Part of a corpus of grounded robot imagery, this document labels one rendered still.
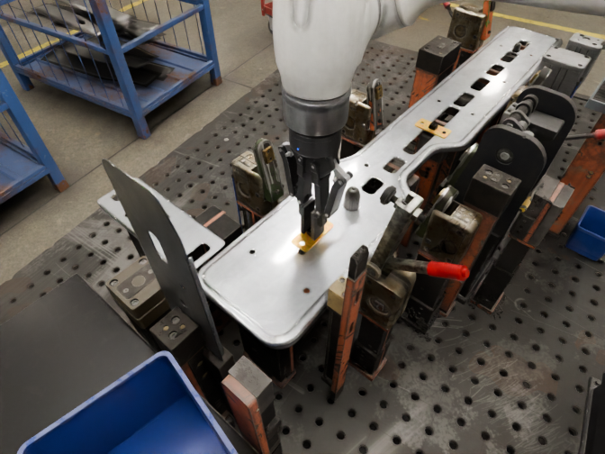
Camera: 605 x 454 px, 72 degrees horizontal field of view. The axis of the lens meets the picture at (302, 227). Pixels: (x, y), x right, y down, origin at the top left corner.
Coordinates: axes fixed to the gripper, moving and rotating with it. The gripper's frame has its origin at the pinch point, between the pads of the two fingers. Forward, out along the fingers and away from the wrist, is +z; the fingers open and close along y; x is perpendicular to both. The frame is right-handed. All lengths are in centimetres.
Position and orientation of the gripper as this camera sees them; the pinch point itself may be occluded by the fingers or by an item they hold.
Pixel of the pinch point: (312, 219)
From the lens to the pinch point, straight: 72.6
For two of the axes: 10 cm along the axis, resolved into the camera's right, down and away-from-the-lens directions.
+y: -7.6, -4.8, 4.2
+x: -6.4, 5.8, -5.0
